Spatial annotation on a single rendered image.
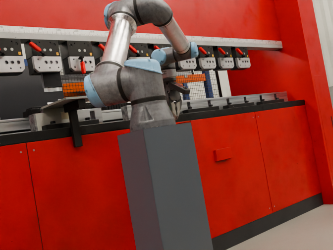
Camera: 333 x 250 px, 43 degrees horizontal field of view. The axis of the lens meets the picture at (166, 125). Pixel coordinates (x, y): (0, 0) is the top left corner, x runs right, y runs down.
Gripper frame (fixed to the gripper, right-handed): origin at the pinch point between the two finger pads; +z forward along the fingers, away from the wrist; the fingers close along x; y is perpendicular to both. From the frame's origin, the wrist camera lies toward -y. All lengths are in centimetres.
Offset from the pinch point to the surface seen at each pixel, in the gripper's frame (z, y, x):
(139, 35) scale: -51, 42, -17
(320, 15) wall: -178, 295, -744
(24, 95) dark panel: -23, 94, 37
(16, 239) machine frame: 43, 23, 79
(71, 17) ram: -59, 43, 28
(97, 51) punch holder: -41, 44, 13
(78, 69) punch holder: -31, 40, 29
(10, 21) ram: -55, 43, 62
